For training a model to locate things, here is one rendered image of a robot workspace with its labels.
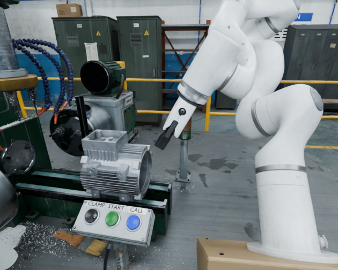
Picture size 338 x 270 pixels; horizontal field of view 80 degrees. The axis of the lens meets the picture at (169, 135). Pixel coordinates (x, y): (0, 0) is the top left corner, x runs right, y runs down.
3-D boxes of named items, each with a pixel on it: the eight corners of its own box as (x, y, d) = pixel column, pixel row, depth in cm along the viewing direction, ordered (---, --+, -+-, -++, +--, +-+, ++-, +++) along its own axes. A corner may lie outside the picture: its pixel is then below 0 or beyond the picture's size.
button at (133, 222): (126, 230, 44) (124, 227, 43) (130, 216, 46) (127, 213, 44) (139, 232, 43) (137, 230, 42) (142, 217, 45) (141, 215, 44)
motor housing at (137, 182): (84, 203, 70) (74, 155, 63) (109, 173, 87) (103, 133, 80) (139, 211, 66) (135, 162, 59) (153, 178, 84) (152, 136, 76)
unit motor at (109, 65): (86, 131, 126) (74, 60, 110) (110, 116, 156) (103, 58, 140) (125, 134, 122) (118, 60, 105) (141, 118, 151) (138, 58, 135)
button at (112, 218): (105, 226, 45) (102, 224, 43) (109, 212, 47) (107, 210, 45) (117, 228, 44) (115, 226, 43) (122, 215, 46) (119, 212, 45)
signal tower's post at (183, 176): (174, 181, 102) (175, 100, 86) (176, 172, 109) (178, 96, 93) (190, 182, 101) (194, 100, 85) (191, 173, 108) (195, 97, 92)
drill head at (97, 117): (42, 163, 96) (28, 113, 87) (89, 132, 134) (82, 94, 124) (89, 167, 92) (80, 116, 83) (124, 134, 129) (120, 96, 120)
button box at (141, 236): (80, 235, 48) (70, 230, 44) (92, 205, 52) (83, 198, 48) (149, 247, 45) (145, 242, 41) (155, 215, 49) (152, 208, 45)
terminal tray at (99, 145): (83, 159, 68) (80, 140, 65) (99, 145, 77) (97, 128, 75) (117, 163, 66) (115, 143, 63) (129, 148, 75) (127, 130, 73)
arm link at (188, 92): (210, 100, 47) (203, 110, 48) (210, 92, 55) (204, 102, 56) (179, 81, 47) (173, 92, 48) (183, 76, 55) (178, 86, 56)
